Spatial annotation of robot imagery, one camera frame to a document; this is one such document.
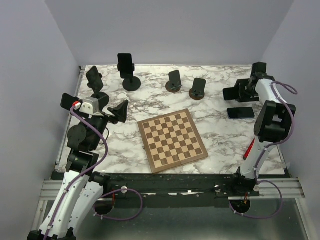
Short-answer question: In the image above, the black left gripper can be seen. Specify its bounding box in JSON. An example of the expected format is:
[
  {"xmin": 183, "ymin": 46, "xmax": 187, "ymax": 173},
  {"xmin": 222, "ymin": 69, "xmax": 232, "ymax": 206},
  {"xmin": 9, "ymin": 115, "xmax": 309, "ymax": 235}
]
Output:
[{"xmin": 88, "ymin": 95, "xmax": 129, "ymax": 150}]

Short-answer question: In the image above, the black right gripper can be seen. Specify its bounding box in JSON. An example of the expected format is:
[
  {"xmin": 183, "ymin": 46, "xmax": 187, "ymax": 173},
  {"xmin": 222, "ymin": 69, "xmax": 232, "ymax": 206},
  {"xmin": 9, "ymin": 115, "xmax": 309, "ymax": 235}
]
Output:
[{"xmin": 234, "ymin": 78, "xmax": 259, "ymax": 103}]

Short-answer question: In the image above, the black round phone stand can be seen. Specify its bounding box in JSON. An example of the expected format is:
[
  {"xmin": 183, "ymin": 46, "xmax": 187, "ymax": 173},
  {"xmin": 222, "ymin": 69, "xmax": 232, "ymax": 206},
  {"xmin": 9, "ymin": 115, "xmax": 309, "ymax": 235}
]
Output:
[
  {"xmin": 91, "ymin": 90, "xmax": 110, "ymax": 111},
  {"xmin": 122, "ymin": 64, "xmax": 141, "ymax": 92}
]

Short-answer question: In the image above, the dark blue phone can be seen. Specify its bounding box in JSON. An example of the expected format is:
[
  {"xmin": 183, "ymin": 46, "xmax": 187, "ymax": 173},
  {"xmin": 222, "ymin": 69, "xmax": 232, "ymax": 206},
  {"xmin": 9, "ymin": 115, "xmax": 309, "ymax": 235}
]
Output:
[{"xmin": 222, "ymin": 87, "xmax": 239, "ymax": 101}]

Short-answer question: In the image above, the black phone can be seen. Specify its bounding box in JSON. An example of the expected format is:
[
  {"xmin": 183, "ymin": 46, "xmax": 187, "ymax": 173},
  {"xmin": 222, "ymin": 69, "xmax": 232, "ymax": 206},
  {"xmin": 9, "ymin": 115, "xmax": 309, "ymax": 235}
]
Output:
[{"xmin": 60, "ymin": 93, "xmax": 80, "ymax": 111}]

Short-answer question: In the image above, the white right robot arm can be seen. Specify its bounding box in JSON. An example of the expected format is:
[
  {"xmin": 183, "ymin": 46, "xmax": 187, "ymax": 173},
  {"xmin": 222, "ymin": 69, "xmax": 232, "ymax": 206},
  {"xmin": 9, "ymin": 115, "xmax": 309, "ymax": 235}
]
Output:
[{"xmin": 230, "ymin": 62, "xmax": 296, "ymax": 196}]

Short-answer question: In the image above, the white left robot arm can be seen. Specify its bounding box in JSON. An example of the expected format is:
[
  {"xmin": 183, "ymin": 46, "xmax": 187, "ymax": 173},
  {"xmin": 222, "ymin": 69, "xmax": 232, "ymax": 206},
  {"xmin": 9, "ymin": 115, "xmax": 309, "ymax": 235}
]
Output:
[{"xmin": 27, "ymin": 97, "xmax": 129, "ymax": 240}]

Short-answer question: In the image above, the round wooden phone stand right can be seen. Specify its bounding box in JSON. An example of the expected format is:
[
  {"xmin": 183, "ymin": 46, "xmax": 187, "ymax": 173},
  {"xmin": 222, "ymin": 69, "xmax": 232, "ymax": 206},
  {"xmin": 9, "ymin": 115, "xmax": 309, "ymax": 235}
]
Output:
[{"xmin": 189, "ymin": 78, "xmax": 207, "ymax": 101}]

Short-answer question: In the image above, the round wooden phone stand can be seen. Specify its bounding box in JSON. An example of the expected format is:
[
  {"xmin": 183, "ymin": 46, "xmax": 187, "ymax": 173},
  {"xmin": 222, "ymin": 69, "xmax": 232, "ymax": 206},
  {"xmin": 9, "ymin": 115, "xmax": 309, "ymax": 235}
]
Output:
[
  {"xmin": 189, "ymin": 78, "xmax": 207, "ymax": 101},
  {"xmin": 165, "ymin": 70, "xmax": 182, "ymax": 93}
]

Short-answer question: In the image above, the round wooden phone stand left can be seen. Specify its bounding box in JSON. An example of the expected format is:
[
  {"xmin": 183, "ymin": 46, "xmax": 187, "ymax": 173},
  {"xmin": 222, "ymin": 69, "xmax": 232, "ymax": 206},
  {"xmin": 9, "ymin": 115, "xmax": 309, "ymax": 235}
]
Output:
[{"xmin": 165, "ymin": 70, "xmax": 182, "ymax": 93}]

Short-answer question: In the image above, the wooden chessboard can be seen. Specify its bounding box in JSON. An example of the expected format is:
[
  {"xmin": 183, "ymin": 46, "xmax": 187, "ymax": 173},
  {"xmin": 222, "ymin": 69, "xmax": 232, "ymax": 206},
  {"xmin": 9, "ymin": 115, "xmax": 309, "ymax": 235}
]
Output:
[{"xmin": 137, "ymin": 109, "xmax": 209, "ymax": 174}]

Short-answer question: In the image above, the red toy microphone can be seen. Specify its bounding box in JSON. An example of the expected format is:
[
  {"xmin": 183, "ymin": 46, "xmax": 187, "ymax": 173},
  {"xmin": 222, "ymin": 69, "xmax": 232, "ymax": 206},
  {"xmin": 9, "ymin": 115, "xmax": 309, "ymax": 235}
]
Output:
[{"xmin": 243, "ymin": 139, "xmax": 255, "ymax": 160}]

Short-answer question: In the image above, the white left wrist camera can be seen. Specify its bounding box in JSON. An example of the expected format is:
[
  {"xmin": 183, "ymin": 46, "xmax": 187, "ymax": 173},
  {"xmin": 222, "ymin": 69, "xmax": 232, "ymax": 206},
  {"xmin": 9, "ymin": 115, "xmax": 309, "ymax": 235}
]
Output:
[{"xmin": 79, "ymin": 97, "xmax": 99, "ymax": 116}]

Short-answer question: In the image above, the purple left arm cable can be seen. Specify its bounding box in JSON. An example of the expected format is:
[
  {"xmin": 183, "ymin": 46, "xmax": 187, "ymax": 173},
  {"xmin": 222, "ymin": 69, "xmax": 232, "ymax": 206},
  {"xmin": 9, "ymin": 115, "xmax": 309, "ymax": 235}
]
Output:
[{"xmin": 70, "ymin": 104, "xmax": 144, "ymax": 240}]

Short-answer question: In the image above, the aluminium front rail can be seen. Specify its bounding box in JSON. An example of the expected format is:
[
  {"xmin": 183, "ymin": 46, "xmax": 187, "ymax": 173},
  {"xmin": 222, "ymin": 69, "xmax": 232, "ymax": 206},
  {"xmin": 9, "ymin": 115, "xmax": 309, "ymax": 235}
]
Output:
[{"xmin": 39, "ymin": 178, "xmax": 305, "ymax": 201}]

